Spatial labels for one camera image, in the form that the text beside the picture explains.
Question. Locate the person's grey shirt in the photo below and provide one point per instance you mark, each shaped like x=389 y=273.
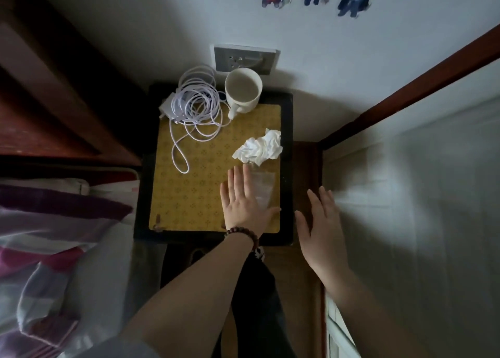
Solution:
x=117 y=350

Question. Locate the yellow-topped black nightstand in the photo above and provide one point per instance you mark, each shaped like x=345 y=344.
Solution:
x=195 y=197

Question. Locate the white tissue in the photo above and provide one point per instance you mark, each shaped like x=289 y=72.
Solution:
x=259 y=147

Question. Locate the person's right forearm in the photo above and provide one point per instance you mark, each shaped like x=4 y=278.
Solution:
x=375 y=322

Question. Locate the person's left hand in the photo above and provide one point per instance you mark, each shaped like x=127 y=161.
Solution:
x=242 y=209

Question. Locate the bed with white floral sheet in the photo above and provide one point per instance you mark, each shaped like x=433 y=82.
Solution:
x=105 y=275

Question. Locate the white door with brown frame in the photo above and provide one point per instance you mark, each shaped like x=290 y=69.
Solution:
x=429 y=193

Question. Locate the pink purple banded pillow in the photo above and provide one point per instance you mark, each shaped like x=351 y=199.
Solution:
x=58 y=209

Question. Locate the black white sneaker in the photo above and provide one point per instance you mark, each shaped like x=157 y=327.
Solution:
x=258 y=254

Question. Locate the person's dark trousers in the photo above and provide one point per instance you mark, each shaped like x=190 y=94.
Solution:
x=258 y=314

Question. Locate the person's right hand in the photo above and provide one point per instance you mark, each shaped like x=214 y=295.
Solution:
x=326 y=244

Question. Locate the red brown wooden headboard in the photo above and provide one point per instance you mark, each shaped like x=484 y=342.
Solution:
x=47 y=96

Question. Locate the white charger adapter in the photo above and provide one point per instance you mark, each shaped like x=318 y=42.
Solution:
x=168 y=107

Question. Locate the clear plastic bag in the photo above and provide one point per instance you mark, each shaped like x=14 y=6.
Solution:
x=265 y=186

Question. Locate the grey wall socket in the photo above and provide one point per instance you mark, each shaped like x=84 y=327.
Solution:
x=250 y=57

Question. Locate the person's left forearm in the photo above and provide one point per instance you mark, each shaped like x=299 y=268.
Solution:
x=187 y=307

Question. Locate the white mug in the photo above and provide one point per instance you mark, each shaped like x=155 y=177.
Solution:
x=242 y=90

